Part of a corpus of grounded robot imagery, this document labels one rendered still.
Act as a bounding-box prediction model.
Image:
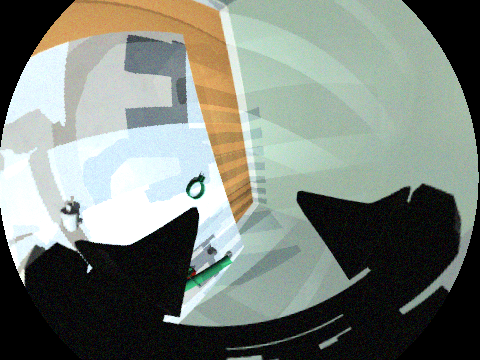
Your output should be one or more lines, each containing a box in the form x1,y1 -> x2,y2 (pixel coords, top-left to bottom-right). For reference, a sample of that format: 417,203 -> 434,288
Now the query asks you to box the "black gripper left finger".
73,207 -> 200,317

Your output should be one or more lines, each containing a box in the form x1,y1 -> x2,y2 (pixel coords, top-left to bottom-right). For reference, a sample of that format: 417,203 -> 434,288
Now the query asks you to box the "dark green ring clamp with tab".
187,175 -> 205,200

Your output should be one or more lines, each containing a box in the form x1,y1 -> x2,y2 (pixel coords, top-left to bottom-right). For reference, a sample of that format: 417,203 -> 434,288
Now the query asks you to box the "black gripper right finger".
296,187 -> 411,279

